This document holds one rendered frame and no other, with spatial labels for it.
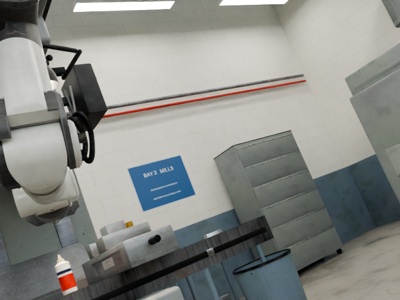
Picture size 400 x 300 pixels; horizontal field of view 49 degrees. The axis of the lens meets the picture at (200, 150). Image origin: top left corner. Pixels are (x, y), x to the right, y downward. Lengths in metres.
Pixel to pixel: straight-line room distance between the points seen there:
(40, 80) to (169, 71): 6.52
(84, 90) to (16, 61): 1.00
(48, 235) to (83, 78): 0.60
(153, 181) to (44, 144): 5.62
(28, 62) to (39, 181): 0.19
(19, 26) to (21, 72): 0.12
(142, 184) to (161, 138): 0.80
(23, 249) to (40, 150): 1.02
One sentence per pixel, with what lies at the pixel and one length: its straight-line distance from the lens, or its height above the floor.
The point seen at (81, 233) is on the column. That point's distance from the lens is 1.74.
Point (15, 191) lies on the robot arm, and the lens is 0.95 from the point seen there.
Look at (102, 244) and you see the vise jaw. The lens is 1.27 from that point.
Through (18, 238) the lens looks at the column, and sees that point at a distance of 1.69.
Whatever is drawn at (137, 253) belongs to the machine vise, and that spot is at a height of 0.96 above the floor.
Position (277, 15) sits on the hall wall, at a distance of 9.46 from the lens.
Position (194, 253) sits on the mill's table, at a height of 0.90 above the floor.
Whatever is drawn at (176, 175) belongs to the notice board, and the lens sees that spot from 6.47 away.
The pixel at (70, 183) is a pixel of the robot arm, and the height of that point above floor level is 1.12.
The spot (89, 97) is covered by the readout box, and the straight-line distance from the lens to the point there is 1.74.
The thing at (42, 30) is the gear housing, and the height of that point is 1.67.
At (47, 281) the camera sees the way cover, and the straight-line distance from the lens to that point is 1.63.
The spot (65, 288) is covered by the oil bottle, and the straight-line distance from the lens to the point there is 1.31.
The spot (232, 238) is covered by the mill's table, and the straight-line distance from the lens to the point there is 1.41.
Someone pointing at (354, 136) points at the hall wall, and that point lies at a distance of 8.53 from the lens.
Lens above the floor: 0.92
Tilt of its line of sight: 11 degrees up
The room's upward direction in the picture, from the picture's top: 22 degrees counter-clockwise
